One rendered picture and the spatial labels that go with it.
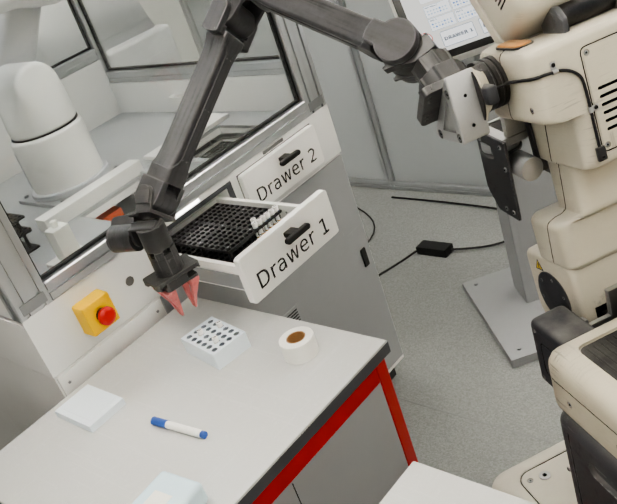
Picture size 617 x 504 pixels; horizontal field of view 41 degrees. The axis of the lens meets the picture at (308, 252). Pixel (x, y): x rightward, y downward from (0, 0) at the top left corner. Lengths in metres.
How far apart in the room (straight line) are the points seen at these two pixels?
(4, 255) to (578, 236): 1.08
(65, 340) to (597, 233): 1.08
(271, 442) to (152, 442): 0.24
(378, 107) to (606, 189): 2.33
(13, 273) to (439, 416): 1.35
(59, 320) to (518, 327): 1.51
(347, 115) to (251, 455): 2.64
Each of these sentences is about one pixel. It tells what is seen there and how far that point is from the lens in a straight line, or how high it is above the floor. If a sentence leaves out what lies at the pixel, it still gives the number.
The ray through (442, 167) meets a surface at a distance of 3.69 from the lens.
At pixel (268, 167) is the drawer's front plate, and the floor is 0.90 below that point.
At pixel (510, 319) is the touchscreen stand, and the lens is 2.77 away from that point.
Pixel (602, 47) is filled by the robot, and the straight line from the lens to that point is 1.37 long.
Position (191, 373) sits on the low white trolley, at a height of 0.76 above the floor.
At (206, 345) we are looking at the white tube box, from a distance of 1.67.
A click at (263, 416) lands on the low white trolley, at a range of 1.49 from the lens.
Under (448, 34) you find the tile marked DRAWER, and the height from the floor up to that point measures 1.01.
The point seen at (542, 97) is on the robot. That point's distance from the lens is 1.33.
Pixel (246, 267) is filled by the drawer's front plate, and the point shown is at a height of 0.90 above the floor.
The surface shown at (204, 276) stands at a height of 0.85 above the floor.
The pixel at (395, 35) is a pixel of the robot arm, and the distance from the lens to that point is 1.41.
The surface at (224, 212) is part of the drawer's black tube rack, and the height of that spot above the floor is 0.90.
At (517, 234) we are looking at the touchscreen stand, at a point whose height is 0.30.
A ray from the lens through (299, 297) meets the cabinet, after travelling 2.25.
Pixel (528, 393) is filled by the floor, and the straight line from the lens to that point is 2.54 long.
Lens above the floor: 1.65
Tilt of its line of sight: 27 degrees down
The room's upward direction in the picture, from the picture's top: 20 degrees counter-clockwise
